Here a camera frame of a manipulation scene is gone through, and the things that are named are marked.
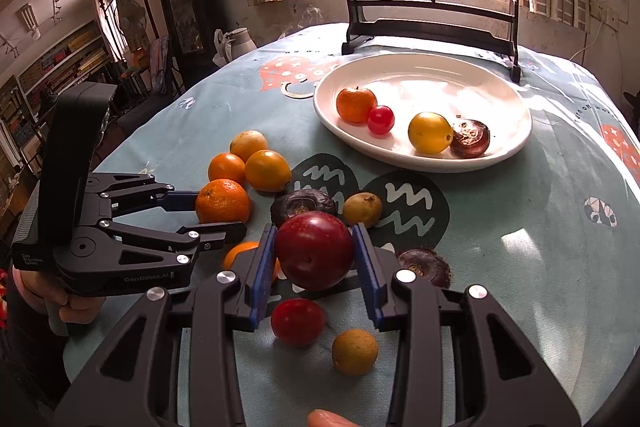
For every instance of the white oval plate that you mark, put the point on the white oval plate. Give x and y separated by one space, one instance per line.
440 79

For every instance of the tangerine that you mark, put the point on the tangerine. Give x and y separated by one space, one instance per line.
356 104
223 203

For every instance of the person's left forearm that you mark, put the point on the person's left forearm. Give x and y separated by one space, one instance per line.
30 357

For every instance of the red plum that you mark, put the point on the red plum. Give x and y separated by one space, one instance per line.
297 322
381 120
314 254

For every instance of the light blue printed tablecloth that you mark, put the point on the light blue printed tablecloth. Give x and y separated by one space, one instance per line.
500 217

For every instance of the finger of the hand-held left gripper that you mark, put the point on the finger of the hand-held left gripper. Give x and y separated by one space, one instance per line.
220 234
180 202

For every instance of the small smooth orange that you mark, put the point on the small smooth orange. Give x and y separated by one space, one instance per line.
268 170
240 255
226 168

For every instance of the pale yellow citrus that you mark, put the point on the pale yellow citrus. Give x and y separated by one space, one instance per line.
248 144

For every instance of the brown water chestnut pale face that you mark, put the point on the brown water chestnut pale face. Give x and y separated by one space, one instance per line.
471 139

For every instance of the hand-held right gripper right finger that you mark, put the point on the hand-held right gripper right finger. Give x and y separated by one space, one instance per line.
369 277

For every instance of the brown longan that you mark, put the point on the brown longan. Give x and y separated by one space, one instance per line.
355 352
362 209

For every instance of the dark water chestnut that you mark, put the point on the dark water chestnut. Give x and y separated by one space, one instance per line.
303 203
426 264

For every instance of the person's right hand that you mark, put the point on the person's right hand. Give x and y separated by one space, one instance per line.
330 419

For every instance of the bookshelf with books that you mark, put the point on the bookshelf with books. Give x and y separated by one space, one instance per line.
60 62

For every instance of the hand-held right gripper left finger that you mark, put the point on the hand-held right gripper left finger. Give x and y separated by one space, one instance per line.
262 277

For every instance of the white wall socket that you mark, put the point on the white wall socket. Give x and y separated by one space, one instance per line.
611 16

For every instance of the white jug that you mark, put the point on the white jug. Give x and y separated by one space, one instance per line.
241 42

